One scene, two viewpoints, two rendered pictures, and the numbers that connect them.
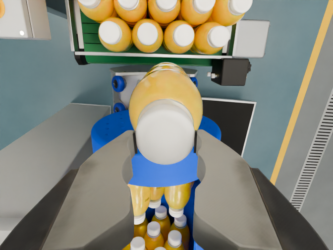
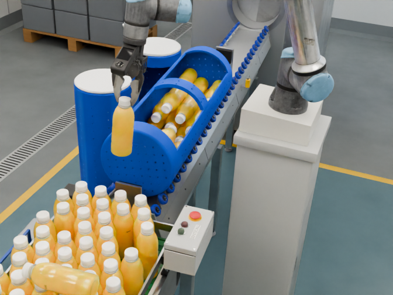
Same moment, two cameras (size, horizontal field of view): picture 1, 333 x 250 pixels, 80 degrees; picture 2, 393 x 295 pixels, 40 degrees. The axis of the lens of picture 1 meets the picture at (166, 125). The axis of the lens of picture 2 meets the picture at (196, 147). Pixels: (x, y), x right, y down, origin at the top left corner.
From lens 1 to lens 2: 1.64 m
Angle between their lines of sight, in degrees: 38
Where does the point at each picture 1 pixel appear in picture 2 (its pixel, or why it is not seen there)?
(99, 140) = (165, 150)
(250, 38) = not seen: hidden behind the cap
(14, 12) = (185, 212)
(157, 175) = (141, 124)
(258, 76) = not seen: outside the picture
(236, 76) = (72, 188)
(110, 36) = (141, 196)
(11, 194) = (259, 170)
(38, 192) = (242, 168)
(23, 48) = not seen: outside the picture
